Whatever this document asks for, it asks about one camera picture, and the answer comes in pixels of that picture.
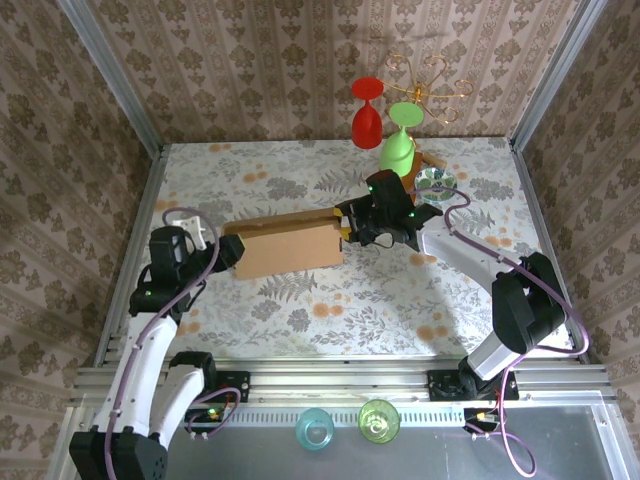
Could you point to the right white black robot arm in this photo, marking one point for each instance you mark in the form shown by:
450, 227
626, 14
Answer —
445, 250

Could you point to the blue transparent cup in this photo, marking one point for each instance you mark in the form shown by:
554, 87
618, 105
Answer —
315, 430

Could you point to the red plastic wine glass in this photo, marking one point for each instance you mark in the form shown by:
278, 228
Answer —
366, 127

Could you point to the small circuit board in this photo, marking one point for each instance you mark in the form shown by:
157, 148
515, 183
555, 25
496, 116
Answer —
480, 416
212, 414

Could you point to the aluminium frame post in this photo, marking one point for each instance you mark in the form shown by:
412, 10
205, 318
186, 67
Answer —
555, 75
115, 80

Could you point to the orange wooden board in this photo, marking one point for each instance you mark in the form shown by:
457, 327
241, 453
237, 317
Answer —
417, 172

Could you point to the horizontal aluminium rail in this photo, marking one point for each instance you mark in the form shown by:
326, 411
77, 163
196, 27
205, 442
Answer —
340, 385

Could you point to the aluminium side rail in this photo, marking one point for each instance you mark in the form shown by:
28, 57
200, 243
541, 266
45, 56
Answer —
144, 200
547, 250

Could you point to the green transparent cup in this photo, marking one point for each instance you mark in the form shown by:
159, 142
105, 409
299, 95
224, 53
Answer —
378, 421

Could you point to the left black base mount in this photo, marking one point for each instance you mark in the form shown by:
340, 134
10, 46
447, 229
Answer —
237, 386

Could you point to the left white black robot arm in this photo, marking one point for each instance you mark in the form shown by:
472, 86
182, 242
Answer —
180, 395

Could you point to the brown cardboard box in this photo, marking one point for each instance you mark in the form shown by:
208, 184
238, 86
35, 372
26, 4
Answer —
290, 250

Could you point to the floral tablecloth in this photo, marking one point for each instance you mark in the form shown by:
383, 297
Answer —
350, 325

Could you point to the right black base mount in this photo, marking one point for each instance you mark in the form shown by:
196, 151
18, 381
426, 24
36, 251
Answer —
440, 385

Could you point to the grey metal plate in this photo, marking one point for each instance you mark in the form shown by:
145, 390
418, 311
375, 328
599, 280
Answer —
440, 455

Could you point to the wooden peg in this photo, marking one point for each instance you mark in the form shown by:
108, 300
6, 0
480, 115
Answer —
434, 160

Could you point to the green plastic wine glass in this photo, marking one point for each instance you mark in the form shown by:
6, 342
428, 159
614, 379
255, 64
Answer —
396, 152

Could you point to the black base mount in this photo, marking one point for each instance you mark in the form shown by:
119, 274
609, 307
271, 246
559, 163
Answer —
440, 385
237, 386

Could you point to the leaf pattern bowl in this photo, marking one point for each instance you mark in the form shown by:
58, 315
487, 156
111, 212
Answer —
440, 180

